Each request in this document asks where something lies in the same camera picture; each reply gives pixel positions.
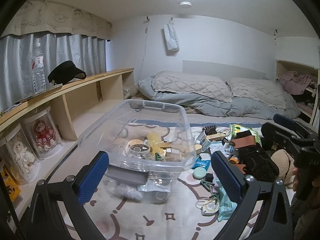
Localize light blue wipes packet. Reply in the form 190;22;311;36
216;178;237;222

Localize cream fleece bag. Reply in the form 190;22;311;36
271;150;295;184

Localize black stitched work glove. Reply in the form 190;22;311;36
231;135;279;182

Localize white doll in case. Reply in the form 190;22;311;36
1;124;40;185

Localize beige right pillow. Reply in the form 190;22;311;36
227;77;286;109

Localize beige pillow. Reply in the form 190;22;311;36
152;70;233;102
227;77;286;109

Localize round tape measure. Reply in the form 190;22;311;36
195;197;220;216

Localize green dotted white packet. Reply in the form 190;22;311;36
230;124;262;146

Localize green plastic clips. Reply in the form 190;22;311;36
200;180;219;196

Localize small black box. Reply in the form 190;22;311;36
204;173;214;183

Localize red dress doll in case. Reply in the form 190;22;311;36
23;106;62;160

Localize wooden block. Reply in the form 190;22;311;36
206;133;227;141

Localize mint green round case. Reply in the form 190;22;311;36
193;167;207;180

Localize blue snack sachet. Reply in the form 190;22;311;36
193;157;211;171

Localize wooden curved shelf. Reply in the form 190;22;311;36
0;68;135;221

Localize clear plastic storage box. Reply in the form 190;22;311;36
78;99;197;204

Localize clear water bottle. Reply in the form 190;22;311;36
31;38;47;94

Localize black visor cap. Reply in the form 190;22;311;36
48;61;87;85

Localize beige left pillow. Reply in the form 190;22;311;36
152;70;233;102

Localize grey curtain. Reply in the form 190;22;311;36
1;32;106;112

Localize ceiling smoke detector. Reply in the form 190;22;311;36
179;1;192;8

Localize brown leather strap on glove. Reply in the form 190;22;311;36
229;135;257;149

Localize white tissue bag on wall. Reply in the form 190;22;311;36
163;21;180;52

